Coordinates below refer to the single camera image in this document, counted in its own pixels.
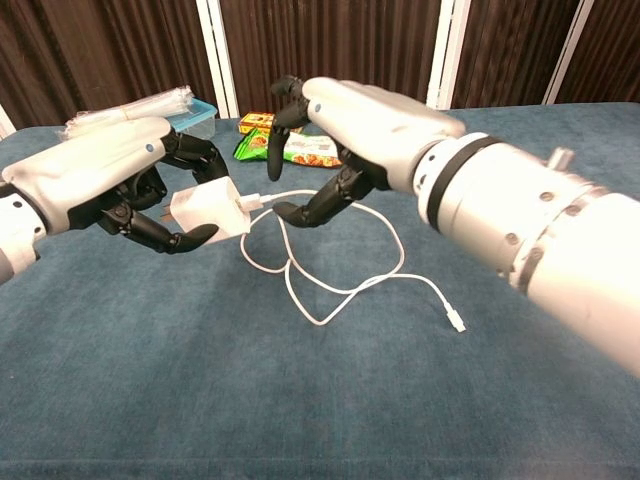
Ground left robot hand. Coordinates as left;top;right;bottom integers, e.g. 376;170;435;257
2;116;231;255

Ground white power adapter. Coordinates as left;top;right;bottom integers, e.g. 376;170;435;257
159;176;252;247

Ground green snack packet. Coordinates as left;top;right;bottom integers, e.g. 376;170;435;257
233;127;344;170

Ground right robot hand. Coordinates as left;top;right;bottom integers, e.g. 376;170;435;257
266;74;466;229

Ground teal tablecloth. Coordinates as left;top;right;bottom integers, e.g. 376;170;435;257
0;102;640;480

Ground white partition post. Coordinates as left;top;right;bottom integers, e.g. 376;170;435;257
542;0;597;106
425;0;474;111
0;103;17;142
195;0;241;120

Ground blue clear plastic container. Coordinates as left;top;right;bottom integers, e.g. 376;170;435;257
169;97;219;142

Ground dark brown curtain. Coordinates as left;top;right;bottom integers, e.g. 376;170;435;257
556;0;640;105
451;0;582;109
0;0;217;130
219;0;442;119

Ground white charger with cable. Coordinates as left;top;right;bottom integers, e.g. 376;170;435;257
234;188;468;334

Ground red yellow small box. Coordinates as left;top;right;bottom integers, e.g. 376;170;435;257
238;111;306;137

